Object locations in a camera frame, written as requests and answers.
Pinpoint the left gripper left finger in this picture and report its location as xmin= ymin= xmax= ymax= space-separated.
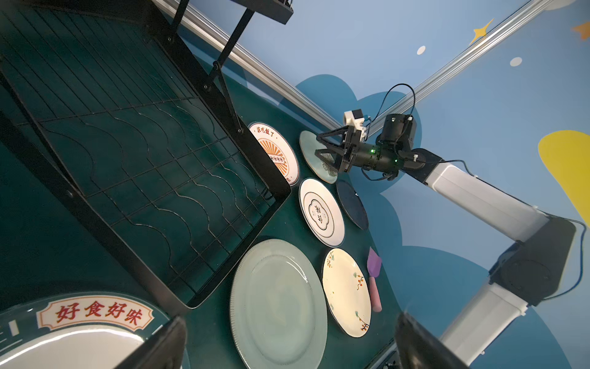
xmin=116 ymin=316 xmax=187 ymax=369

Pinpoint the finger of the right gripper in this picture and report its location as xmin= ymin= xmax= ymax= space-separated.
xmin=317 ymin=125 xmax=355 ymax=147
xmin=314 ymin=149 xmax=350 ymax=173

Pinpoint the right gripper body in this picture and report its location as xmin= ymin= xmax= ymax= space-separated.
xmin=345 ymin=138 xmax=401 ymax=178

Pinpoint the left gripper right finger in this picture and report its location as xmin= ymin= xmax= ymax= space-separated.
xmin=395 ymin=312 xmax=468 ymax=369

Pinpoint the white plate orange sunburst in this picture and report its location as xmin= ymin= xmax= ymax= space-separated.
xmin=248 ymin=122 xmax=301 ymax=186

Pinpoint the large plain green plate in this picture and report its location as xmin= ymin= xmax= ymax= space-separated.
xmin=230 ymin=239 xmax=327 ymax=368

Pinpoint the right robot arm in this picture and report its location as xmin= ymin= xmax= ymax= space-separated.
xmin=315 ymin=110 xmax=576 ymax=367

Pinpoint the pale green floral plate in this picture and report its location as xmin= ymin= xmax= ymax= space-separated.
xmin=299 ymin=131 xmax=338 ymax=184

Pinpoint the dark navy plate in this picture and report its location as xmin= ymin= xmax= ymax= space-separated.
xmin=336 ymin=179 xmax=369 ymax=231

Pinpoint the white plate green lettered rim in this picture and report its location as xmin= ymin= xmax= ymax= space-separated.
xmin=1 ymin=292 xmax=170 ymax=368

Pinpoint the cream floral plate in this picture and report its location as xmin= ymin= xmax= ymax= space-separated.
xmin=322 ymin=248 xmax=372 ymax=338

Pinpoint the purple pink spatula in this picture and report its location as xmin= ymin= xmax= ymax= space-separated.
xmin=367 ymin=248 xmax=383 ymax=313

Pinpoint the black wire dish rack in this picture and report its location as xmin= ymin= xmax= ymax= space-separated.
xmin=1 ymin=1 xmax=290 ymax=315

